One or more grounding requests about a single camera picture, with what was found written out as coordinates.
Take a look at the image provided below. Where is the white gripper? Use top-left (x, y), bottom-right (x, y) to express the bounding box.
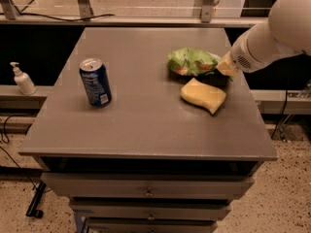
top-left (217, 21), bottom-right (298, 77)

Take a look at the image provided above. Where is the green rice chip bag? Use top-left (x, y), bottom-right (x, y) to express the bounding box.
top-left (167, 48), bottom-right (237, 80)

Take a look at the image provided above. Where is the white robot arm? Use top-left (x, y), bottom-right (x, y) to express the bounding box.
top-left (217, 0), bottom-right (311, 77)

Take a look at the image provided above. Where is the yellow sponge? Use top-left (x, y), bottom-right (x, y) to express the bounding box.
top-left (181, 78), bottom-right (226, 115)

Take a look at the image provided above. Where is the grey drawer cabinet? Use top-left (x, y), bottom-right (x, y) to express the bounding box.
top-left (17, 27), bottom-right (279, 233)

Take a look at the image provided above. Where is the blue soda can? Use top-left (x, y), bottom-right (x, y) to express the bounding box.
top-left (79, 57), bottom-right (112, 107)

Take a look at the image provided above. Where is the top drawer with knob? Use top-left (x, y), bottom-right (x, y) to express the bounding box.
top-left (41, 173), bottom-right (254, 200)

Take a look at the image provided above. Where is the drawer with knob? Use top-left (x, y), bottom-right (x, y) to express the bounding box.
top-left (88, 218), bottom-right (217, 233)
top-left (70, 199), bottom-right (231, 221)
top-left (41, 173), bottom-right (254, 200)

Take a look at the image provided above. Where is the middle drawer with knob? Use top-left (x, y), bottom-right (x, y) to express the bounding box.
top-left (70, 199), bottom-right (231, 221)

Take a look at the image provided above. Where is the white pump dispenser bottle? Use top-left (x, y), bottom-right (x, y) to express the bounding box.
top-left (10, 62), bottom-right (36, 95)

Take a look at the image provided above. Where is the bottom drawer with knob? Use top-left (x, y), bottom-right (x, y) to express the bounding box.
top-left (88, 218), bottom-right (217, 233)

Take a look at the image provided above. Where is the black cable on ledge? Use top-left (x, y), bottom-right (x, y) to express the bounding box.
top-left (18, 13), bottom-right (117, 22)

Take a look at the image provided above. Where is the black floor cable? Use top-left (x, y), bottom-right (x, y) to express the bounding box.
top-left (0, 114), bottom-right (38, 191)

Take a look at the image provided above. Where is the black floor bracket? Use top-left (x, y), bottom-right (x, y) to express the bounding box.
top-left (26, 182), bottom-right (47, 218)

